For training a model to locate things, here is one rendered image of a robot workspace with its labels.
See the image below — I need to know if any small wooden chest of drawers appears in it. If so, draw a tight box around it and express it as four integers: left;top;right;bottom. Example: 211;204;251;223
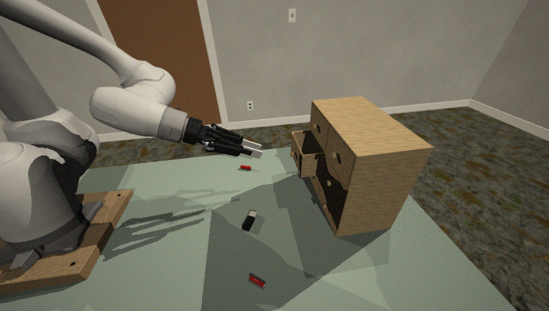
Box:
309;96;434;237

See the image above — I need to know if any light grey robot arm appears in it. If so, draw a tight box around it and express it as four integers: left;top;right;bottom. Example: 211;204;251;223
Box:
0;0;189;274

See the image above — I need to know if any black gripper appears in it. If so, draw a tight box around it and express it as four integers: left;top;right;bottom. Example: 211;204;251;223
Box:
183;117;263;159

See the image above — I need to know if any black and white eraser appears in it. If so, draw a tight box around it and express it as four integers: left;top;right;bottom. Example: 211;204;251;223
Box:
242;211;258;231

